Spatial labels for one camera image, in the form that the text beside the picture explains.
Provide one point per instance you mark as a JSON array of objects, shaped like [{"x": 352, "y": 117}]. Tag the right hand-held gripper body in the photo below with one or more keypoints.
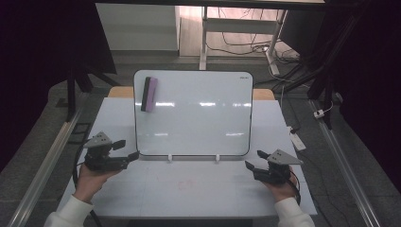
[{"x": 274, "y": 173}]

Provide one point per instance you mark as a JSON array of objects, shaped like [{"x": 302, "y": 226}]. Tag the person's left hand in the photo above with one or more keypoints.
[{"x": 90, "y": 183}]

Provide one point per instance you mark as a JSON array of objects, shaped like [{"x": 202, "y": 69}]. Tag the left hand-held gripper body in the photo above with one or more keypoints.
[{"x": 105, "y": 164}]

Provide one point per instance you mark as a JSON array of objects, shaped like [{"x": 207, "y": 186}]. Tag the person's right hand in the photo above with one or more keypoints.
[{"x": 282, "y": 190}]

